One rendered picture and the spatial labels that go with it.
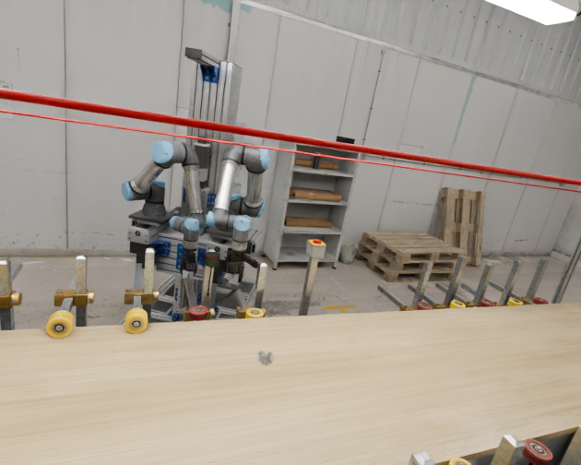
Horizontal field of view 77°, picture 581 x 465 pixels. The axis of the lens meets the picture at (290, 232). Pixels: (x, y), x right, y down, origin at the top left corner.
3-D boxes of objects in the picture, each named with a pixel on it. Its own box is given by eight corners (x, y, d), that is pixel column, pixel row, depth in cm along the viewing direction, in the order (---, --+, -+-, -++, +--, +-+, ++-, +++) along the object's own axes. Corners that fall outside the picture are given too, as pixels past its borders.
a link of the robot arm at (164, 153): (146, 203, 229) (190, 156, 197) (123, 205, 217) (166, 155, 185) (138, 186, 231) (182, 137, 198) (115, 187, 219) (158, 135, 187)
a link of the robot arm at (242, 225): (252, 217, 176) (250, 221, 168) (249, 238, 180) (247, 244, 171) (235, 214, 176) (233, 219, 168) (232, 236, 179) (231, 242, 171)
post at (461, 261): (436, 324, 232) (458, 255, 218) (440, 324, 234) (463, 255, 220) (440, 327, 229) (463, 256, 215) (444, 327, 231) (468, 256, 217)
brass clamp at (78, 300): (56, 300, 147) (56, 288, 146) (94, 299, 152) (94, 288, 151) (53, 307, 142) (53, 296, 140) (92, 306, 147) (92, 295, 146)
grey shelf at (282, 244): (261, 256, 481) (279, 137, 436) (320, 256, 519) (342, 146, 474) (273, 269, 443) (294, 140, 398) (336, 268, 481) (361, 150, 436)
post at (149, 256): (140, 345, 165) (146, 246, 151) (148, 344, 167) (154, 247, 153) (140, 350, 162) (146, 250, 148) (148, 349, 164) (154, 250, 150)
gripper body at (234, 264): (223, 268, 181) (227, 245, 178) (241, 268, 184) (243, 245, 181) (227, 275, 174) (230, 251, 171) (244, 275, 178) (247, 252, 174)
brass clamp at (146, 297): (124, 298, 157) (124, 287, 155) (158, 297, 162) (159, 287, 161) (124, 305, 151) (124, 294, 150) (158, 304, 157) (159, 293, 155)
